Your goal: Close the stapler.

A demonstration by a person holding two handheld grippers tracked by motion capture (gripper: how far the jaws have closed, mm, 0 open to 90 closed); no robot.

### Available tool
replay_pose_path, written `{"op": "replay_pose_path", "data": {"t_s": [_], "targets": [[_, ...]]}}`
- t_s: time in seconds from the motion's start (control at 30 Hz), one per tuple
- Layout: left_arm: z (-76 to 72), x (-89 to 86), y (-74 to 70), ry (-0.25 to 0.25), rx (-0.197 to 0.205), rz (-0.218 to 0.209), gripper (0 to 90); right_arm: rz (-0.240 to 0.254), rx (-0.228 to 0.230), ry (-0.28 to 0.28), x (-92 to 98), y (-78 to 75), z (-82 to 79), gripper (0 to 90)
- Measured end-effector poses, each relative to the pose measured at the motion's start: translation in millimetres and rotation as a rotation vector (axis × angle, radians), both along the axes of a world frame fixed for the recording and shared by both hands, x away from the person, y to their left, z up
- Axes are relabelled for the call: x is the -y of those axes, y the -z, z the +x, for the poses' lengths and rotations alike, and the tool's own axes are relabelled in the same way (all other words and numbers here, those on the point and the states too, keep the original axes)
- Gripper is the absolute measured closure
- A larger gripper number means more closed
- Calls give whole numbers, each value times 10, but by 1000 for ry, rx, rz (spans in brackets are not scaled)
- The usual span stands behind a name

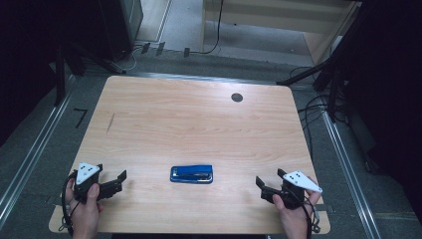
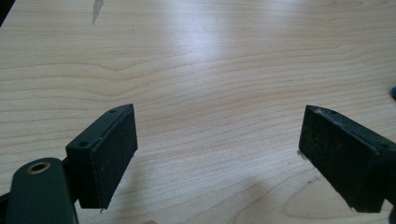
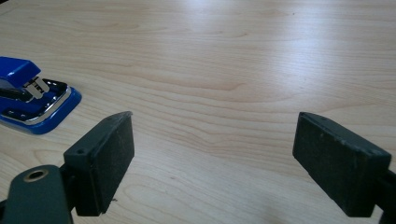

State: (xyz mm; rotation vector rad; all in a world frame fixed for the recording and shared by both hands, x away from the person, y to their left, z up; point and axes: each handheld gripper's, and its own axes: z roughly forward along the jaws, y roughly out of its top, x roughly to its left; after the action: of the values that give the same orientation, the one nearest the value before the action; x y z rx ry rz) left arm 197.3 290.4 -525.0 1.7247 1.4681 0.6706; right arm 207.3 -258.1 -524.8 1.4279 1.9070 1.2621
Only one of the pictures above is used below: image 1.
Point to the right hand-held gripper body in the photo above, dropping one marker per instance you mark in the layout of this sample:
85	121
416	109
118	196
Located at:
300	181

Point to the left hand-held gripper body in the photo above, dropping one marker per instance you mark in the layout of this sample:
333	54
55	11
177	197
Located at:
85	172

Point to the blue stapler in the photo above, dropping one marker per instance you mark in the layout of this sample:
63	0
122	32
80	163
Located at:
191	174

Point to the person's left hand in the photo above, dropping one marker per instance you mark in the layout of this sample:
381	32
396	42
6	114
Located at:
84	215

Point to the person's right hand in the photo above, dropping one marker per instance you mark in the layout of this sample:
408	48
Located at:
295	220

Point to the black round table grommet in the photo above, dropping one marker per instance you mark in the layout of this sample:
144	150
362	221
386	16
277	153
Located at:
237	97

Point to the black metal stand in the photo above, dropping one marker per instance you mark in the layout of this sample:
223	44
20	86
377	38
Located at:
60	76
333	93

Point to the dark curtain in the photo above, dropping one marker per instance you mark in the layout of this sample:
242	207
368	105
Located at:
391	83
23	49

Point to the black computer tower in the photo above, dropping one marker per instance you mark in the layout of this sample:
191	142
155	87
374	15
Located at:
121	26

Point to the light wooden furniture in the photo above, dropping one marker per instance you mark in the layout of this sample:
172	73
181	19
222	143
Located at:
282	13

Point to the metal floor rail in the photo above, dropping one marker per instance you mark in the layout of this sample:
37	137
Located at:
199	78
33	156
348	179

